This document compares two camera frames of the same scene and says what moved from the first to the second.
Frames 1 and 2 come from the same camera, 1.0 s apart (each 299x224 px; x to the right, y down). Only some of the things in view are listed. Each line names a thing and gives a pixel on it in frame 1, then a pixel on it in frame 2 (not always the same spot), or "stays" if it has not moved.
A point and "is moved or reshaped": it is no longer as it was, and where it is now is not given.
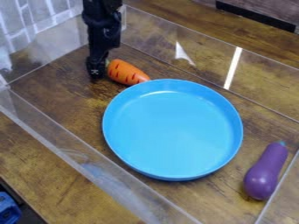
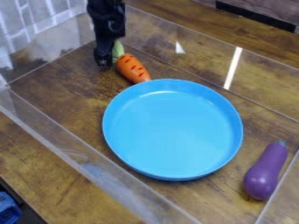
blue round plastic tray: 173,129 stays
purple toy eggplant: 261,178 stays
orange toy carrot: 126,72 is moved or reshaped
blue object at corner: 10,211 stays
